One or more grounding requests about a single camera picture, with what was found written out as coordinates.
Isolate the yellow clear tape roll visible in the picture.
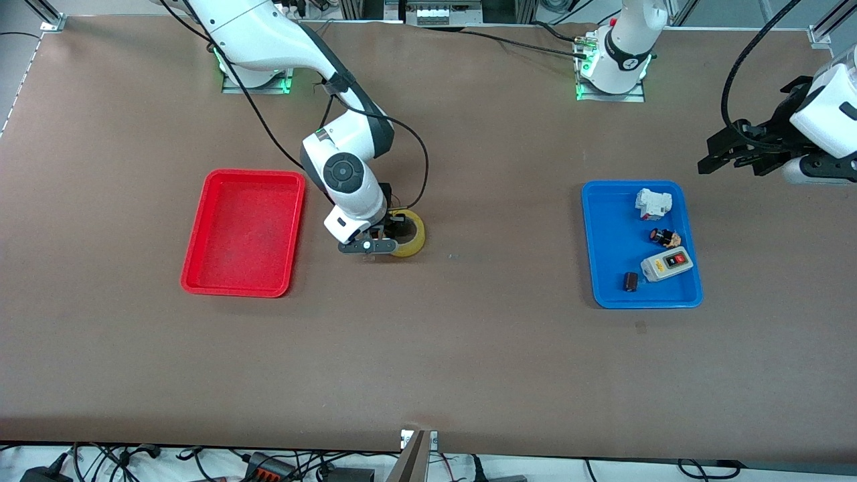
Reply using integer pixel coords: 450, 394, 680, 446
387, 209, 426, 259

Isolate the white circuit breaker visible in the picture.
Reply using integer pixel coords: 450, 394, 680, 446
635, 188, 672, 221

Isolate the blue plastic tray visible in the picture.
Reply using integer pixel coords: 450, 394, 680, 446
580, 180, 704, 310

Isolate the red plastic tray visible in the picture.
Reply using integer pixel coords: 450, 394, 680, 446
180, 169, 307, 299

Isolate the orange black power strip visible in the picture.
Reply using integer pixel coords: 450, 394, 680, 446
242, 453, 297, 482

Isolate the black plug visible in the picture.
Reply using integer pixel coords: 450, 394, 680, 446
472, 455, 530, 482

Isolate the black power adapter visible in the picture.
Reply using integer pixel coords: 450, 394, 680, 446
20, 455, 74, 482

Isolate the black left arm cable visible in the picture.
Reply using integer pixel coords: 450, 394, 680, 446
721, 0, 804, 145

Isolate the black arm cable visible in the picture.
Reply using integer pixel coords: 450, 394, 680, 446
721, 0, 804, 145
157, 0, 430, 212

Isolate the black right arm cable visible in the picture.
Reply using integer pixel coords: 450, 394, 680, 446
157, 0, 430, 212

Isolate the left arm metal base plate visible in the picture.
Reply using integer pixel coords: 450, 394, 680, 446
574, 30, 645, 102

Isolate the grey switch box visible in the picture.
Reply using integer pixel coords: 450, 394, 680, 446
640, 246, 694, 283

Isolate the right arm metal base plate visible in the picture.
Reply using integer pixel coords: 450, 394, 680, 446
221, 64, 295, 94

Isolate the aluminium profile bracket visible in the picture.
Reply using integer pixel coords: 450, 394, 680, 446
385, 428, 439, 482

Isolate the aluminium frame with white connectors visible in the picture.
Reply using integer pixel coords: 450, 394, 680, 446
338, 0, 536, 27

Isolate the thick black table cable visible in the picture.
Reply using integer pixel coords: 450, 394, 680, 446
459, 20, 593, 60

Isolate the black looped floor cable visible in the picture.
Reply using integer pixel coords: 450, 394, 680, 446
676, 459, 745, 480

